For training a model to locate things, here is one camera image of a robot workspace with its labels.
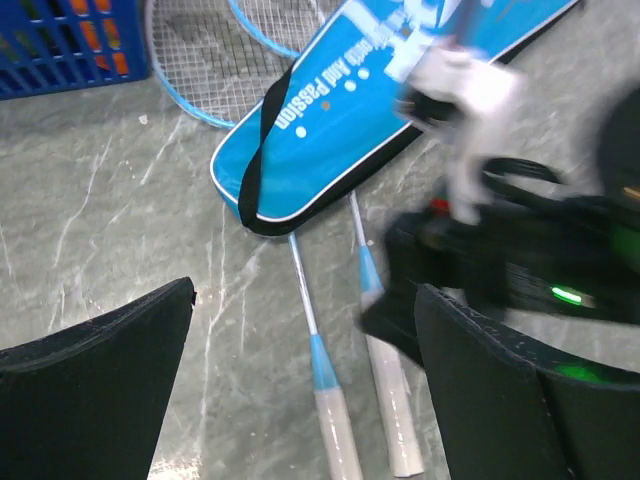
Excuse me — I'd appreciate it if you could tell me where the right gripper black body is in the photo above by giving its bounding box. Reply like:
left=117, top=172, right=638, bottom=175
left=382, top=202, right=555, bottom=320

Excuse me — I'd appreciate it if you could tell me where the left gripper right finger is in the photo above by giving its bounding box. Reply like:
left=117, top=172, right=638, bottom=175
left=415, top=285, right=639, bottom=479

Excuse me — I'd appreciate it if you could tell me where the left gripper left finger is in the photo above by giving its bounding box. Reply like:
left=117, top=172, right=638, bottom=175
left=1, top=277, right=196, bottom=479

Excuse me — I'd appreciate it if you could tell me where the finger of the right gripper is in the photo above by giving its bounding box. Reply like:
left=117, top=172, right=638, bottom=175
left=359, top=281, right=424, bottom=368

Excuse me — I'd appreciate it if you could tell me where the blue SPORT racket cover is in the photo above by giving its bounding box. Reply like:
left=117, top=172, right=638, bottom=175
left=209, top=0, right=586, bottom=237

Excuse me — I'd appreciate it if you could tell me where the blue racket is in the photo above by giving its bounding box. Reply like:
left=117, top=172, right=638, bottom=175
left=144, top=1, right=362, bottom=479
left=227, top=0, right=426, bottom=479

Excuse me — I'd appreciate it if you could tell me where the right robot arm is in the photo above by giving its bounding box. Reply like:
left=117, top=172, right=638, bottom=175
left=357, top=88, right=639, bottom=363

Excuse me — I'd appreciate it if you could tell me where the blue plastic shopping basket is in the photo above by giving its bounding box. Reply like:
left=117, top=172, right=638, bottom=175
left=1, top=1, right=149, bottom=100

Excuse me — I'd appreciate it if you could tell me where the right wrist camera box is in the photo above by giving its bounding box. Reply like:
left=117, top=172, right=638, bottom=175
left=395, top=44, right=526, bottom=226

